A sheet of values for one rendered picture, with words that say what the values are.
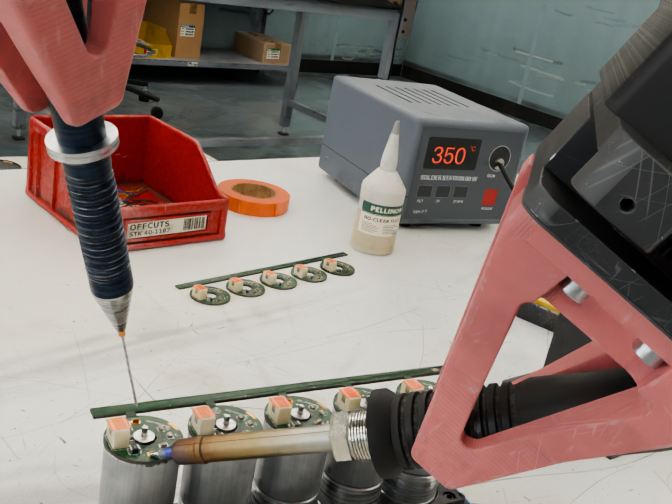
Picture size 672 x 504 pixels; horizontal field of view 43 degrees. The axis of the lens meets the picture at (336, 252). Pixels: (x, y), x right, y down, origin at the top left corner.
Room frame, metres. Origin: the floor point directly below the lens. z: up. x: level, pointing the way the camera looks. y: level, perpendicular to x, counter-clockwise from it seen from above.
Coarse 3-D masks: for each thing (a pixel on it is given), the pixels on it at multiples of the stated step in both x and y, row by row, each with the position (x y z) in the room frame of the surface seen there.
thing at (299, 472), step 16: (288, 400) 0.26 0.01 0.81; (304, 416) 0.26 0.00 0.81; (256, 464) 0.25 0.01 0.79; (272, 464) 0.25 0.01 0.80; (288, 464) 0.25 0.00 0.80; (304, 464) 0.25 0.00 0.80; (320, 464) 0.25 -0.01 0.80; (256, 480) 0.25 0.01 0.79; (272, 480) 0.25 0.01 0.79; (288, 480) 0.25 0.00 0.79; (304, 480) 0.25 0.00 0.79; (320, 480) 0.25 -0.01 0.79; (256, 496) 0.25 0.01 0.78; (272, 496) 0.25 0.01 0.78; (288, 496) 0.25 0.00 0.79; (304, 496) 0.25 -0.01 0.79
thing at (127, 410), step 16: (416, 368) 0.31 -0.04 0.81; (432, 368) 0.31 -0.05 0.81; (288, 384) 0.28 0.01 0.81; (304, 384) 0.28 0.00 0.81; (320, 384) 0.28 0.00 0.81; (336, 384) 0.28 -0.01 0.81; (352, 384) 0.29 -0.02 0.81; (160, 400) 0.25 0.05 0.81; (176, 400) 0.25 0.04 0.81; (192, 400) 0.25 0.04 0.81; (208, 400) 0.26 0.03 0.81; (224, 400) 0.26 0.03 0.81; (240, 400) 0.26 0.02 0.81; (96, 416) 0.23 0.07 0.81; (112, 416) 0.24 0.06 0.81; (128, 416) 0.24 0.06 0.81
